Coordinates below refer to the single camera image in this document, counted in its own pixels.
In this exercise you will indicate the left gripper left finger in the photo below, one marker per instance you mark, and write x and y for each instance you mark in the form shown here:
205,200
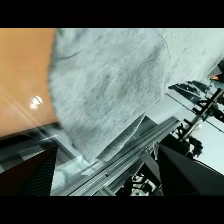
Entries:
31,173

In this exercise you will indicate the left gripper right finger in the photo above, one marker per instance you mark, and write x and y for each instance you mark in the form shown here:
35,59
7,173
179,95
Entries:
186,176

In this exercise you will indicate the grey T-shirt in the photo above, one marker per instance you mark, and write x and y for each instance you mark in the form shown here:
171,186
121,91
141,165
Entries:
110,86

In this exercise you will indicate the silver frame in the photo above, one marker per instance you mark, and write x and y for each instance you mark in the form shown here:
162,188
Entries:
123,163

